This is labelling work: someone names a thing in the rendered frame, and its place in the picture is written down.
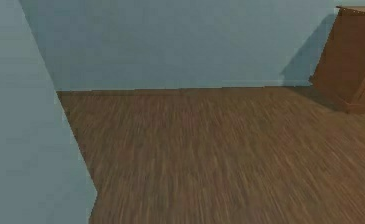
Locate brown wooden cupboard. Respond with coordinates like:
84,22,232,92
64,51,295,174
308,5,365,115

